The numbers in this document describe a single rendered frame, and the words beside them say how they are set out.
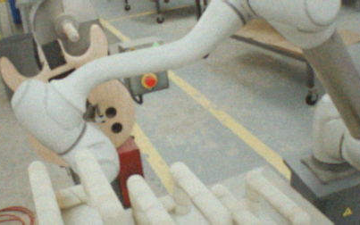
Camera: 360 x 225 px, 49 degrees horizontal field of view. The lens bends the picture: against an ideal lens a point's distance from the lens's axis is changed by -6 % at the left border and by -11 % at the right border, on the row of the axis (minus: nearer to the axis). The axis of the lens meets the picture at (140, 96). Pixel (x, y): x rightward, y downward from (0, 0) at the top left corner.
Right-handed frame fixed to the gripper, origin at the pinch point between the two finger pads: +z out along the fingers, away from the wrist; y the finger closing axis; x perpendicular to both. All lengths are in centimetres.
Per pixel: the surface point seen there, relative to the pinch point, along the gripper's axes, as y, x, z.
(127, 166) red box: 11, -53, 45
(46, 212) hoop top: -9, 17, -74
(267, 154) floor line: 107, -123, 98
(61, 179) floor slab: -30, -100, 142
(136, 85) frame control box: 25.1, -12.0, 29.6
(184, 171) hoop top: 13, 6, -61
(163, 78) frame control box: 36.2, -13.7, 29.6
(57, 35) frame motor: 4.1, 17.6, 30.0
